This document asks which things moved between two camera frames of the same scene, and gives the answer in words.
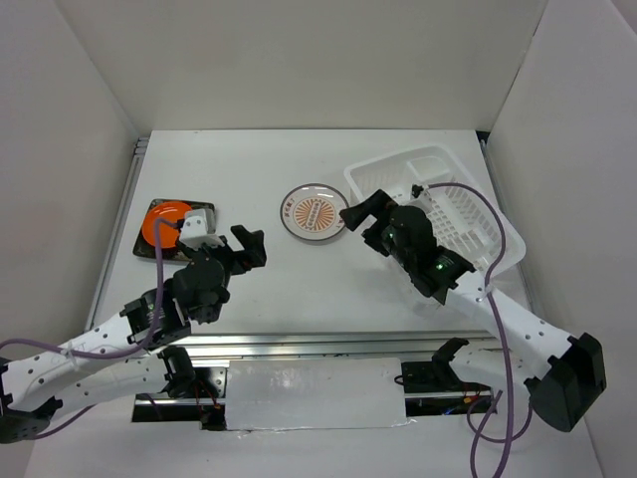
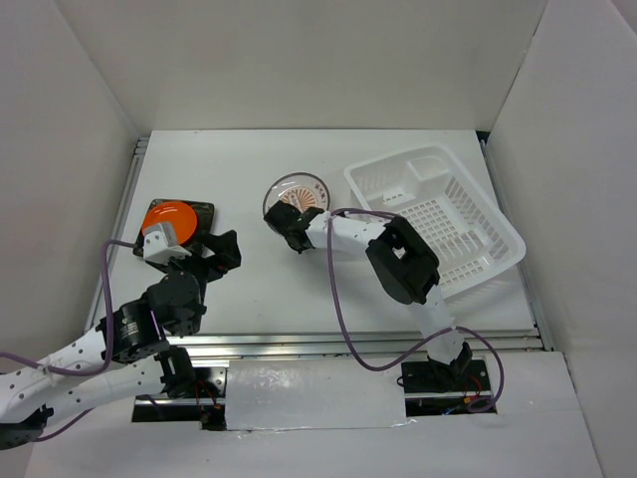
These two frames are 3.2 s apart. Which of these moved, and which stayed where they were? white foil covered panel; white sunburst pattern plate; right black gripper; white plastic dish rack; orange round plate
Moved: white sunburst pattern plate; right black gripper
Stayed: white plastic dish rack; orange round plate; white foil covered panel
